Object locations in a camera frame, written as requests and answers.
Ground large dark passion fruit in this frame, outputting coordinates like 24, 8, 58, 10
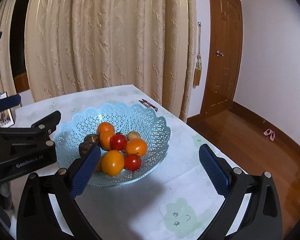
78, 141, 96, 157

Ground small dark passion fruit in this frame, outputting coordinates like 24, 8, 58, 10
84, 134, 100, 145

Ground red cherry tomato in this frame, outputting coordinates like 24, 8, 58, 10
125, 154, 142, 172
110, 134, 127, 151

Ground small green-brown fruit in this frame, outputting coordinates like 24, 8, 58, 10
127, 131, 141, 141

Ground photo calendar stand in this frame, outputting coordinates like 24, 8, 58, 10
0, 92, 15, 128

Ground white patterned tablecloth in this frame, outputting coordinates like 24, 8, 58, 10
9, 84, 252, 240

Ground pink slippers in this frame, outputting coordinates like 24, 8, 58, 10
263, 129, 276, 141

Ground beige curtain left panel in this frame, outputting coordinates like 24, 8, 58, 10
0, 0, 16, 95

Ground beige curtain panel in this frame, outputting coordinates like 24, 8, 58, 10
25, 0, 196, 120
0, 0, 16, 95

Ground light blue lattice fruit basket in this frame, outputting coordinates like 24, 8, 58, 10
55, 102, 171, 187

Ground beige curtain right panel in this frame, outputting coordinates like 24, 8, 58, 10
25, 0, 196, 120

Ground gold curtain tassel tieback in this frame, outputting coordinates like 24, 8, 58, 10
193, 22, 202, 88

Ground dark nail clipper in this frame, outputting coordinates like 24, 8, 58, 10
139, 99, 158, 112

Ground metal door knob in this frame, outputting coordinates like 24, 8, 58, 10
216, 50, 224, 56

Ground brown wooden door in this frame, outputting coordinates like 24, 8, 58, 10
200, 0, 243, 119

